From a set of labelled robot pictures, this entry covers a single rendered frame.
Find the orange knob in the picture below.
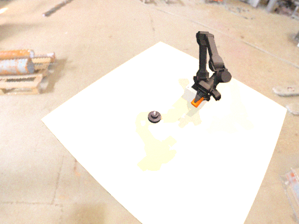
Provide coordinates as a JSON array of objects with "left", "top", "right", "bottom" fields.
[{"left": 191, "top": 97, "right": 204, "bottom": 107}]

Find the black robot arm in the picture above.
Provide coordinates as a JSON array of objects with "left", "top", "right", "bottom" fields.
[{"left": 191, "top": 31, "right": 232, "bottom": 101}]

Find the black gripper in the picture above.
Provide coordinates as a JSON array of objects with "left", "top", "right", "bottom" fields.
[{"left": 194, "top": 78, "right": 218, "bottom": 103}]

